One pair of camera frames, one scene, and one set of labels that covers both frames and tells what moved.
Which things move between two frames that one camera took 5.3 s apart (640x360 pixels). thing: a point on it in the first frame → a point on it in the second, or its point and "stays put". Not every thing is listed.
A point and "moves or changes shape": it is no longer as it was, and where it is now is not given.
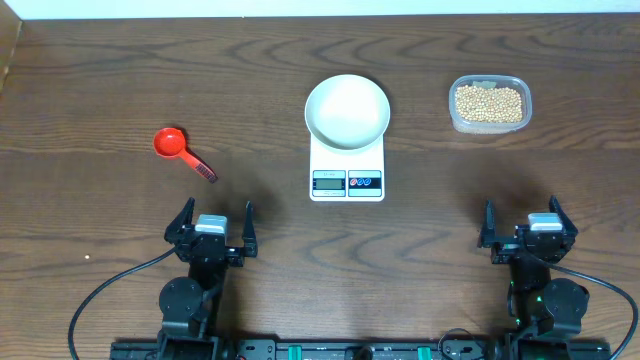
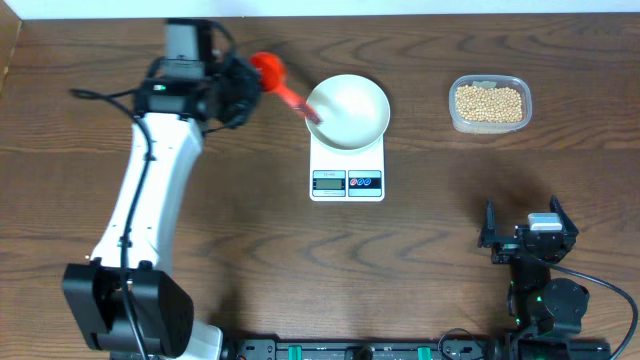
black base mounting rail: [472, 349] stays put
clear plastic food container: [489, 104] stays put
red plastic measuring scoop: [170, 142] moves or changes shape
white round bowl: [347, 112] stays put
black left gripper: [173, 235] → [233, 68]
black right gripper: [487, 238] stays put
